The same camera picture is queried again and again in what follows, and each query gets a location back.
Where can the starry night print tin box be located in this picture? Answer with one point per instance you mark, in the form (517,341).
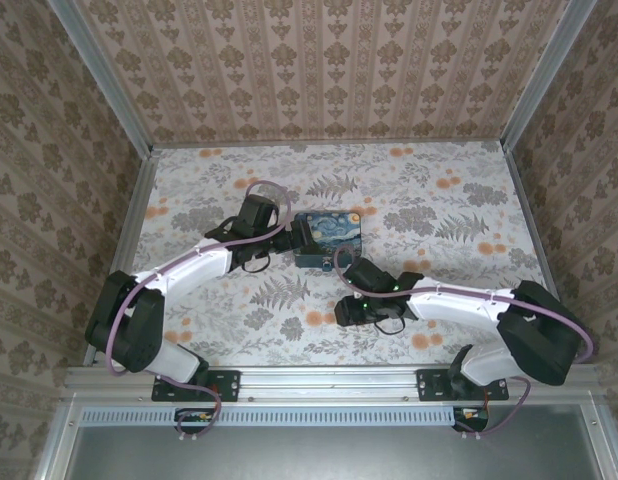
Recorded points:
(339,235)

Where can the aluminium side rail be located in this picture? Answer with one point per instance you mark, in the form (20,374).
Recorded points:
(535,225)
(130,225)

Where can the aluminium front frame beam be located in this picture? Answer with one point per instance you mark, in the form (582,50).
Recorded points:
(329,382)

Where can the black base plate right arm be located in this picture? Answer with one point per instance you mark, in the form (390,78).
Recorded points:
(434,385)

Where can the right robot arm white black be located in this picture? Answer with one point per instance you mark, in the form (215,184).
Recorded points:
(454,305)

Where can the aluminium corner post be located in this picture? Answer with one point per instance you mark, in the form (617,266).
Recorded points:
(538,80)
(109,85)

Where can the grey metal sheet panel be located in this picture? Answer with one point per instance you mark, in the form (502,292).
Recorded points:
(329,455)

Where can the black base plate left arm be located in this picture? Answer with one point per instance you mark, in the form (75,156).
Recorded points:
(224,385)

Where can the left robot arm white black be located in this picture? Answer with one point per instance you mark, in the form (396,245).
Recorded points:
(199,262)

